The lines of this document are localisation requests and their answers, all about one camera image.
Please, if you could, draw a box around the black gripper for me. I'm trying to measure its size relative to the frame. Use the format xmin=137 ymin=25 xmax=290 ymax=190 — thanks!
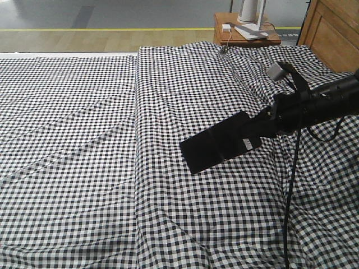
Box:
xmin=241 ymin=93 xmax=302 ymax=138

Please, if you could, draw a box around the black smartphone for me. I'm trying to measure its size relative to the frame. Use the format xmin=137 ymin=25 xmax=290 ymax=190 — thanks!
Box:
xmin=179 ymin=112 xmax=261 ymax=174

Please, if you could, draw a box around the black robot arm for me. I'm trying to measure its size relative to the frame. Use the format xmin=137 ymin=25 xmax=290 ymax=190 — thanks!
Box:
xmin=240 ymin=62 xmax=358 ymax=138

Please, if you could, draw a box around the white desk lamp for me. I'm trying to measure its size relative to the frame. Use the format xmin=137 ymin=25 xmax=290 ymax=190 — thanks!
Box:
xmin=234 ymin=0 xmax=268 ymax=41

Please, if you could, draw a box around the black white checkered bed sheet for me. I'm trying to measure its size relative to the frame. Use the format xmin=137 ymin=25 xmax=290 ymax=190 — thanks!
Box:
xmin=1 ymin=55 xmax=137 ymax=268

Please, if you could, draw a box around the black white checkered quilt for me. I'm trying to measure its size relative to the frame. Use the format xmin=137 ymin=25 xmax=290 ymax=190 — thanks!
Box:
xmin=135 ymin=43 xmax=358 ymax=268

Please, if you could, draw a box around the white charger adapter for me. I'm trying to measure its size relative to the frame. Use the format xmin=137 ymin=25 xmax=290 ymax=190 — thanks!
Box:
xmin=222 ymin=24 xmax=231 ymax=33

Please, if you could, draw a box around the wooden nightstand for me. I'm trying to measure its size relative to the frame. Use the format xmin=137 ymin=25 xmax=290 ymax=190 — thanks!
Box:
xmin=213 ymin=12 xmax=282 ymax=48

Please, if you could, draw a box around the white cylindrical heater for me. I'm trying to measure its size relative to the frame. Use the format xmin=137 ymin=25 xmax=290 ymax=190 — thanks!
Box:
xmin=237 ymin=0 xmax=258 ymax=24

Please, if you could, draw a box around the wooden headboard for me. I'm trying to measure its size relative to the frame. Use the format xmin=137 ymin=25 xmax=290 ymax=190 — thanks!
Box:
xmin=298 ymin=0 xmax=358 ymax=72

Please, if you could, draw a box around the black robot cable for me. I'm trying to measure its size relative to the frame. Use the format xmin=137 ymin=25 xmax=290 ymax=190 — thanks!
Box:
xmin=282 ymin=127 xmax=303 ymax=269

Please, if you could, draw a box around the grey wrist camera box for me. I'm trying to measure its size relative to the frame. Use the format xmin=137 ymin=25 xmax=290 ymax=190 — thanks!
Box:
xmin=266 ymin=63 xmax=287 ymax=81

